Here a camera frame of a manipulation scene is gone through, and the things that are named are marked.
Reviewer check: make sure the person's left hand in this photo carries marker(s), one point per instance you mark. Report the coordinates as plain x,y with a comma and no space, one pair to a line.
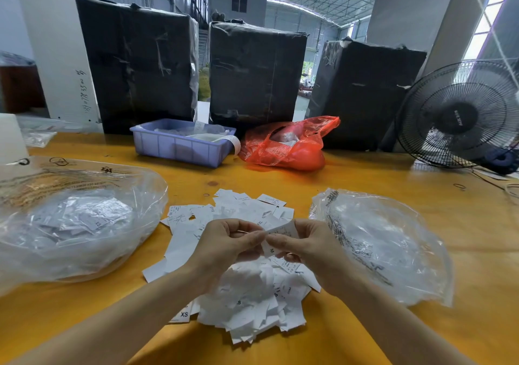
220,249

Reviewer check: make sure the person's right hand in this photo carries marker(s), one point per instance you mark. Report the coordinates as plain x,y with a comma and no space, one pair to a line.
318,251

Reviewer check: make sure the white paper label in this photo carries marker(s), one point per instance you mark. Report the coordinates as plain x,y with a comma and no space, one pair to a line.
280,232

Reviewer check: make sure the pile of white labels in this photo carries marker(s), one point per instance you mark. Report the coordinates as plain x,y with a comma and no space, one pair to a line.
243,304

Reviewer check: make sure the clear plastic bag black print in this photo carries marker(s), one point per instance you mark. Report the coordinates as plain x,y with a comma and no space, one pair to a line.
397,247

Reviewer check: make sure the large clear bag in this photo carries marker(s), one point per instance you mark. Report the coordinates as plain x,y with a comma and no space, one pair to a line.
79,223

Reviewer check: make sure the person's right forearm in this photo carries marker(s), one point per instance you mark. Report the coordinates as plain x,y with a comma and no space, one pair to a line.
405,328

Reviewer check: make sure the person's left forearm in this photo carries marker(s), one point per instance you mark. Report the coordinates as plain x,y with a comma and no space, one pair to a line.
109,324

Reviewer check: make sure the red plastic bag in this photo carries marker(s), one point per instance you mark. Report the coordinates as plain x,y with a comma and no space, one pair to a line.
288,148

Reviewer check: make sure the blue plastic bin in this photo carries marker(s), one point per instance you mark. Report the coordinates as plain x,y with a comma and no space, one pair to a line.
170,143

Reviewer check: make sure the large black wrapped bale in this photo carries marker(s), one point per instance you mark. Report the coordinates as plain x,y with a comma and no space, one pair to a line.
258,76
136,64
365,97

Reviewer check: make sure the black table fan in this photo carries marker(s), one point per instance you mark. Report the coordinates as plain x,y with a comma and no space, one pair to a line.
458,113

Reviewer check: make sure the white foam box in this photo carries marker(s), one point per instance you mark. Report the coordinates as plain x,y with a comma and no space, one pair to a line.
12,141

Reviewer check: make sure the brown wooden cabinet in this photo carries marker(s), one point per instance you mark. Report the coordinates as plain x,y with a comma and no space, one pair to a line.
20,89

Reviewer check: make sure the white pillar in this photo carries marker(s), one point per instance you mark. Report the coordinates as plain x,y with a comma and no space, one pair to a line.
55,44

